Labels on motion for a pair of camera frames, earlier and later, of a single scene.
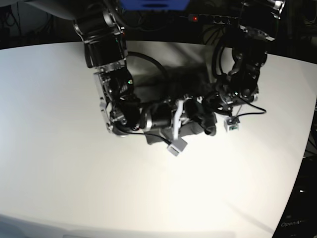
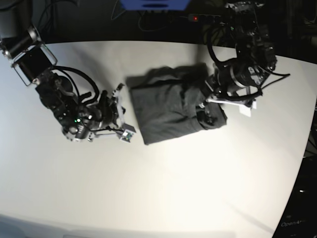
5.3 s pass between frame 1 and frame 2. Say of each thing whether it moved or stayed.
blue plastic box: stayed
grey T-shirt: moved
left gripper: moved
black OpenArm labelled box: stayed
